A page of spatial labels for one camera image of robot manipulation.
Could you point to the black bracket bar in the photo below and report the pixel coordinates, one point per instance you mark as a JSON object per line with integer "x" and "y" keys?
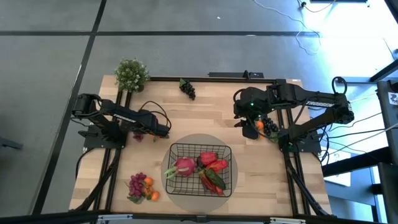
{"x": 230, "y": 75}

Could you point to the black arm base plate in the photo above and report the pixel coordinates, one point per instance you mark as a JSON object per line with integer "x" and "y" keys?
{"x": 311, "y": 146}
{"x": 99, "y": 144}

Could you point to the small dark purple grape bunch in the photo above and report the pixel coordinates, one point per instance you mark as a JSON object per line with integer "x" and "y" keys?
{"x": 138, "y": 137}

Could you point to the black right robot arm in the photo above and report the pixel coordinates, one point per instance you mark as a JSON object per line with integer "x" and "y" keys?
{"x": 311, "y": 101}

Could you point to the small black grape bunch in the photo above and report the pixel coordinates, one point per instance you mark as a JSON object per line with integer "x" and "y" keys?
{"x": 188, "y": 89}

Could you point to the orange carrot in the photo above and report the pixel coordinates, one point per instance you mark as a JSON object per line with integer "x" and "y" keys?
{"x": 220, "y": 191}

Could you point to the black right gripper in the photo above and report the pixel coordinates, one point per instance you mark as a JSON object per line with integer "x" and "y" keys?
{"x": 248, "y": 118}

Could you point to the black beam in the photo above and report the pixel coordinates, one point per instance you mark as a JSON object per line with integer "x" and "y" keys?
{"x": 357, "y": 161}

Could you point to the red bell pepper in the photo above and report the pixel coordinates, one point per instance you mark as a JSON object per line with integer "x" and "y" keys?
{"x": 208, "y": 158}
{"x": 205, "y": 183}

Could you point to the silver frame bracket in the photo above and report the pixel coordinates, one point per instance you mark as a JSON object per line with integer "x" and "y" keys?
{"x": 115, "y": 217}
{"x": 287, "y": 221}

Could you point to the long red pepper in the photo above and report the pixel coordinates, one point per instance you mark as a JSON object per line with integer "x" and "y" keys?
{"x": 219, "y": 165}

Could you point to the black floor stand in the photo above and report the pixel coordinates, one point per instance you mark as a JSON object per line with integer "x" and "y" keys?
{"x": 354, "y": 80}

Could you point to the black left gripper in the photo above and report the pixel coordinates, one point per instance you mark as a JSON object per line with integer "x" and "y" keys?
{"x": 155, "y": 124}

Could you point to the round grey mat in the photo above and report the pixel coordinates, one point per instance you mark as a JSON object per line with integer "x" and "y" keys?
{"x": 199, "y": 205}

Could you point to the grey cabinet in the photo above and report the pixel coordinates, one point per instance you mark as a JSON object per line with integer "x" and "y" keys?
{"x": 387, "y": 124}

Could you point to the pink dragon fruit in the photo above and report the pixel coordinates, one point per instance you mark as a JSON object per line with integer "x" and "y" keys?
{"x": 186, "y": 165}

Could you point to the green cucumber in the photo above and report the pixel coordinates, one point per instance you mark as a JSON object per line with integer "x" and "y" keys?
{"x": 215, "y": 180}

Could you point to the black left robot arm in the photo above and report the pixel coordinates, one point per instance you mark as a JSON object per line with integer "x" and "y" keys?
{"x": 124, "y": 113}

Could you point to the green potted plant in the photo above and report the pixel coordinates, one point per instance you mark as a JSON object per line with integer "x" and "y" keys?
{"x": 130, "y": 74}

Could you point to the dark chair base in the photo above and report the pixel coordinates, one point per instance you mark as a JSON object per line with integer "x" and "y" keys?
{"x": 9, "y": 143}

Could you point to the large black grape bunch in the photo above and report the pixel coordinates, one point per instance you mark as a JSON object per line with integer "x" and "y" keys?
{"x": 270, "y": 127}

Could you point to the magenta grape bunch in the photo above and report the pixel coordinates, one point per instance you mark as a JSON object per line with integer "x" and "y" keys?
{"x": 136, "y": 185}

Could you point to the white printed tag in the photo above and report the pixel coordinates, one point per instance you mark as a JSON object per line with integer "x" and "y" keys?
{"x": 393, "y": 98}

